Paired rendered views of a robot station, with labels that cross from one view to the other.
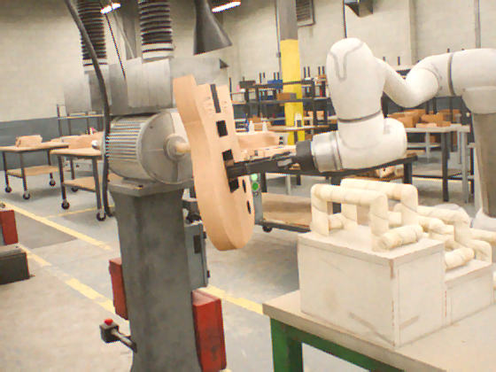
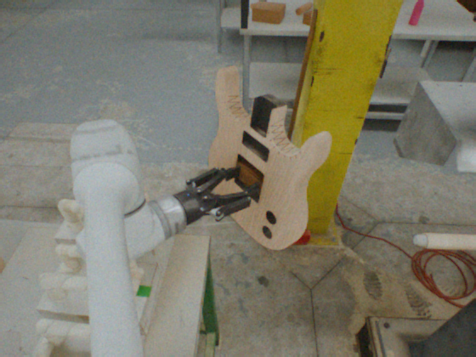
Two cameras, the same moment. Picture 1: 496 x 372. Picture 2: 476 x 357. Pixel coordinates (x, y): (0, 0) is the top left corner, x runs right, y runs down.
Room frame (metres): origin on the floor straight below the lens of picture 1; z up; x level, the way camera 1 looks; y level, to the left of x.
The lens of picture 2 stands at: (1.71, -0.43, 1.83)
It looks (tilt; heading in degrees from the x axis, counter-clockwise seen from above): 46 degrees down; 129
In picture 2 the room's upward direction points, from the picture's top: straight up
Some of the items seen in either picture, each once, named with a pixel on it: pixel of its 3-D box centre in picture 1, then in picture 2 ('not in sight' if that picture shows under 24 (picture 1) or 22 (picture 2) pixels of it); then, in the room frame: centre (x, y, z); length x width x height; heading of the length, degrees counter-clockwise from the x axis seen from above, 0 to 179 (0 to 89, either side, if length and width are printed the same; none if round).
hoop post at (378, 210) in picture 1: (379, 225); not in sight; (1.00, -0.23, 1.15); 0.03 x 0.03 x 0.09
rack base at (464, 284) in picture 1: (418, 280); (104, 293); (1.18, -0.36, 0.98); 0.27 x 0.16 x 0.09; 34
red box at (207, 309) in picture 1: (197, 322); not in sight; (2.24, 0.26, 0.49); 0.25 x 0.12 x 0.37; 36
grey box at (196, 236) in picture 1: (184, 220); not in sight; (2.23, 0.26, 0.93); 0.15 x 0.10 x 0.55; 36
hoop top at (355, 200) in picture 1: (346, 195); not in sight; (1.07, -0.19, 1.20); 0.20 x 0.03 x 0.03; 33
